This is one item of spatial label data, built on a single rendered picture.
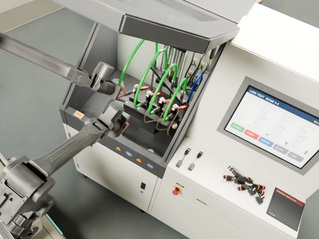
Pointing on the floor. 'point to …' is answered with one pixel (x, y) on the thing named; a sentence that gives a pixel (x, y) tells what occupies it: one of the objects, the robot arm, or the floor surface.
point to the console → (195, 217)
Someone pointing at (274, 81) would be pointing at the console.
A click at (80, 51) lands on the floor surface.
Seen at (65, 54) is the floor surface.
